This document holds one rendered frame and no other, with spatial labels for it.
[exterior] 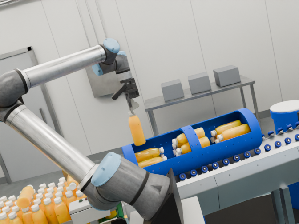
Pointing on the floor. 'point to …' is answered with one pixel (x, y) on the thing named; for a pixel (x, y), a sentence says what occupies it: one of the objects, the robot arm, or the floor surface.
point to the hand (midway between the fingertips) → (131, 112)
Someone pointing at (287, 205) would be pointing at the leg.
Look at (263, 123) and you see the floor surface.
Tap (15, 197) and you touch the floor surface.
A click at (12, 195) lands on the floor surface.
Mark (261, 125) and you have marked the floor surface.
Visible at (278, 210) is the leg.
